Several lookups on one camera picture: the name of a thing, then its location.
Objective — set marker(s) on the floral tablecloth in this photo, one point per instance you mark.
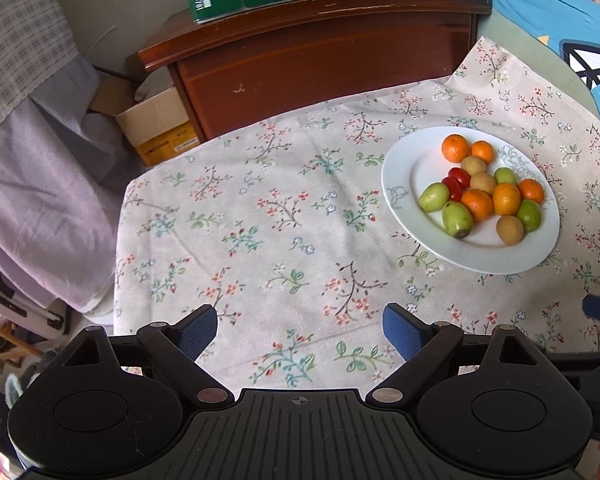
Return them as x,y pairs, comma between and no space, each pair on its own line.
280,210

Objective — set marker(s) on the black and white case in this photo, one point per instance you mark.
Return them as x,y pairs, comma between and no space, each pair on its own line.
15,300

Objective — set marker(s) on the pale green bedding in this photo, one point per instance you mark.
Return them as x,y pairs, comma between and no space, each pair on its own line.
525,50

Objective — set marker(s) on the white round base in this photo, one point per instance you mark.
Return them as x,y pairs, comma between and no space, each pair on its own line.
100,310

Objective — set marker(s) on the lilac checked cloth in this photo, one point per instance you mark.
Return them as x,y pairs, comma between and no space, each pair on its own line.
45,200

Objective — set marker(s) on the white plate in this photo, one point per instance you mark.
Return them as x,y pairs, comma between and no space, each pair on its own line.
495,255

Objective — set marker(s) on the large green jujube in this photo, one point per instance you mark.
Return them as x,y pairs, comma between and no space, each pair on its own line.
456,219

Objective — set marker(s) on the brown wooden cabinet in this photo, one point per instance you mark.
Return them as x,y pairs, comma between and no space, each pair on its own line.
305,60

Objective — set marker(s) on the cardboard box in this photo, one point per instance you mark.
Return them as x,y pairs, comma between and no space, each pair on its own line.
155,125

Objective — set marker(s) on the red cherry tomato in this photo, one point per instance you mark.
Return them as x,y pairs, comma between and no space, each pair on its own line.
453,191
460,176

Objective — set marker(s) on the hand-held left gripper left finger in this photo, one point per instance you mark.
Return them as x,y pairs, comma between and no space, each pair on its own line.
197,332

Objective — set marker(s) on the wooden frame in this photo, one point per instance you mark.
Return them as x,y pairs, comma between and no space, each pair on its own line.
5,340

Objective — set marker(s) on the orange mandarin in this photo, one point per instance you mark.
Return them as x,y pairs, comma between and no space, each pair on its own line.
531,191
477,205
482,151
506,198
454,147

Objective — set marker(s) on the grey plaid fabric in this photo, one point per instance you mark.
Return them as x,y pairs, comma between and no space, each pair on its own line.
15,35

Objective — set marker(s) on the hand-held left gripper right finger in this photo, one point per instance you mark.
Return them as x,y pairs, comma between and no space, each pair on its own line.
405,332

